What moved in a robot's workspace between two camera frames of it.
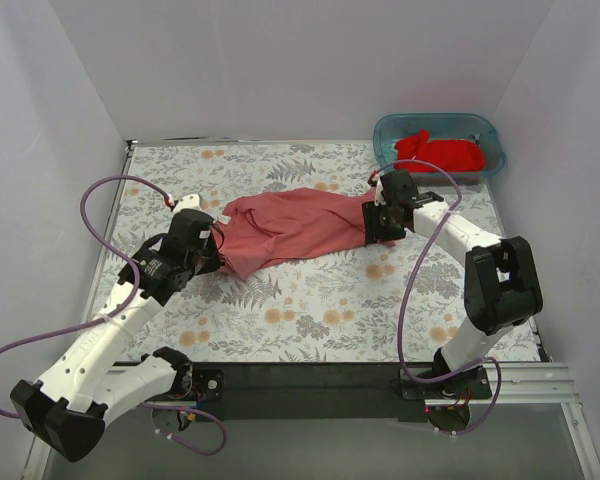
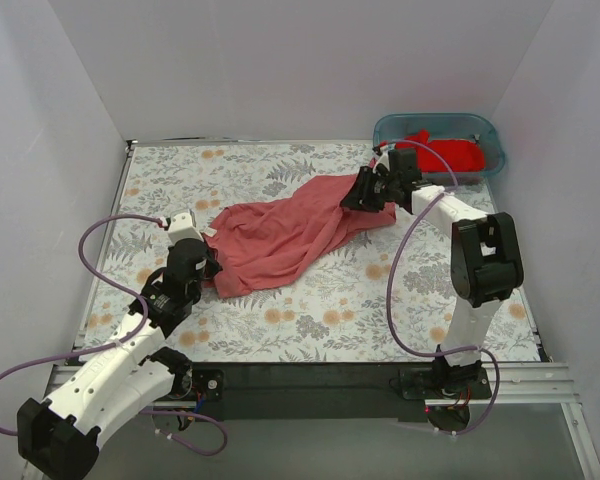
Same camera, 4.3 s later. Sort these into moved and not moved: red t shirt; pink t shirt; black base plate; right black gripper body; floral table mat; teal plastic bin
Moved: pink t shirt; right black gripper body
Not moved: red t shirt; black base plate; teal plastic bin; floral table mat
